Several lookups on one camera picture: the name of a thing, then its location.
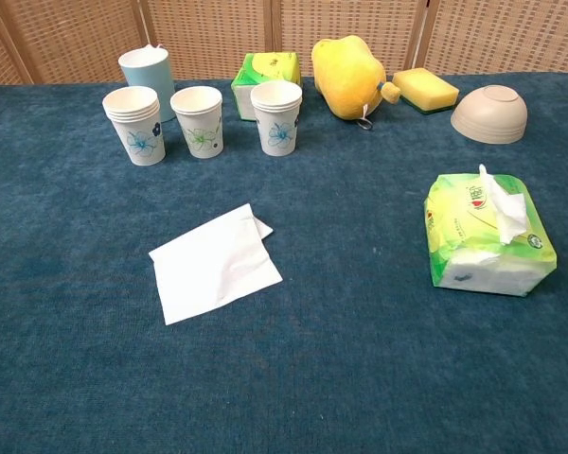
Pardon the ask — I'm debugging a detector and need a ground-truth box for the yellow green sponge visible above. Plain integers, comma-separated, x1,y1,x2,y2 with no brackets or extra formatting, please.
391,67,461,116

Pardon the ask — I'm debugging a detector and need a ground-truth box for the beige upturned bowl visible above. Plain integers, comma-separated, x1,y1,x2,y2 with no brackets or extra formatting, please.
450,84,529,145

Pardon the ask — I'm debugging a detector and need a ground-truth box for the yellow plush toy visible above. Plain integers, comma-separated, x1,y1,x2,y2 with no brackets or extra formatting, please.
311,34,402,119

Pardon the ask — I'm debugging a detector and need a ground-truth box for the green cube tissue pack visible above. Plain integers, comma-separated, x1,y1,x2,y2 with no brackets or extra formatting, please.
230,51,303,122

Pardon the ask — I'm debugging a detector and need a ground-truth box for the green yellow tissue pack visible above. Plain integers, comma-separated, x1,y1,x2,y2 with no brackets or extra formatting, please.
423,172,559,298

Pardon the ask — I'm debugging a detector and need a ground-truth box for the green flower paper cup stack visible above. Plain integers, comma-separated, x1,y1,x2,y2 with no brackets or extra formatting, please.
169,85,225,160

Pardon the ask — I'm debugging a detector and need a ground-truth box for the light blue cylindrical cup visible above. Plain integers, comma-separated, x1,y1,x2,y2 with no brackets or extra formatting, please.
117,44,177,123

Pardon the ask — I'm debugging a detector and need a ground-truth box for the blue flower paper cup stack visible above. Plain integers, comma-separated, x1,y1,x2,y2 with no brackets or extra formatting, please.
101,85,167,167
250,79,304,158

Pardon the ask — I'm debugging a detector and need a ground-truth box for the dark blue tablecloth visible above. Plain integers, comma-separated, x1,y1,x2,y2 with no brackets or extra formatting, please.
0,70,568,454

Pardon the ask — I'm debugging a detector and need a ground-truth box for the white tissue sheet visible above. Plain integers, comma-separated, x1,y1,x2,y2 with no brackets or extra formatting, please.
477,164,530,246
148,202,284,326

